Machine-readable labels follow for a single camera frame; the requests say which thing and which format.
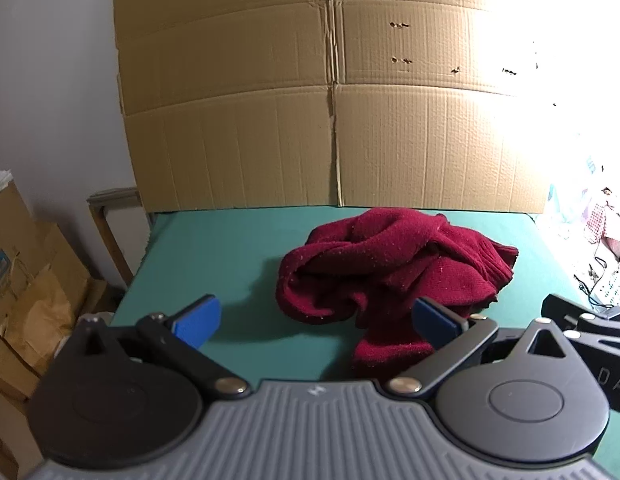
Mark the white power strip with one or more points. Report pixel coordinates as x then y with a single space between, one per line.
612 290

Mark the red knit sweater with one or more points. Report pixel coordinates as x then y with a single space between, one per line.
370 260

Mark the stack of small cardboard boxes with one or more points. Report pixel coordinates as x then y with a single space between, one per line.
10 375

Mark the wooden stool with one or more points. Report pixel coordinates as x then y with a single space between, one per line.
110 220

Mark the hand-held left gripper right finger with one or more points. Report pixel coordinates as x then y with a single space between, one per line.
434 322

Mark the large flattened cardboard sheet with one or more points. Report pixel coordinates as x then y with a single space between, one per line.
240 110

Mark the green table cloth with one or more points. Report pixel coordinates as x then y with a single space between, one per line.
215 250

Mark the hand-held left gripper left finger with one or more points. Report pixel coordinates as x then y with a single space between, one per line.
195 321

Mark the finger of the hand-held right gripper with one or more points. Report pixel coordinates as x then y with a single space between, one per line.
604 344
579 312

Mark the brown paper bag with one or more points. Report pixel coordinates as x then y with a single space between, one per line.
45 305

